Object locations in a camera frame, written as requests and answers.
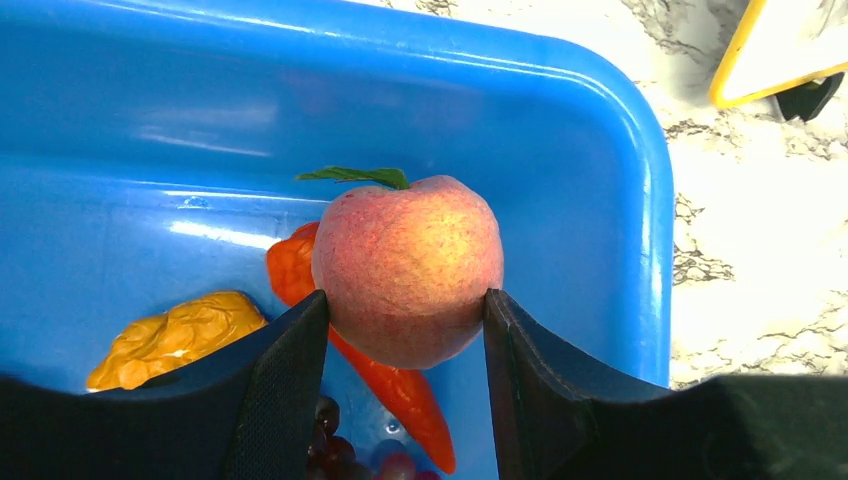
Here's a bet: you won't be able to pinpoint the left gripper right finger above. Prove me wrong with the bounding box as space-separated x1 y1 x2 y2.
483 289 847 479

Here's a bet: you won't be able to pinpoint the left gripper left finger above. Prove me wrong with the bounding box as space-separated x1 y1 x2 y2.
1 291 328 479

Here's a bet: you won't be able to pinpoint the purple grapes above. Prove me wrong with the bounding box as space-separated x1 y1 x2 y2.
305 394 442 480

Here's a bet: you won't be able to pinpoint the orange nugget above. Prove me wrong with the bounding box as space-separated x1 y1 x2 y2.
86 290 267 392

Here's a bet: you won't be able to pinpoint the peach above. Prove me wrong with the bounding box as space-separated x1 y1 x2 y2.
297 166 504 370

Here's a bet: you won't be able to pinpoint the whiteboard with yellow frame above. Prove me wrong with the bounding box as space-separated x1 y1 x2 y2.
708 0 847 122

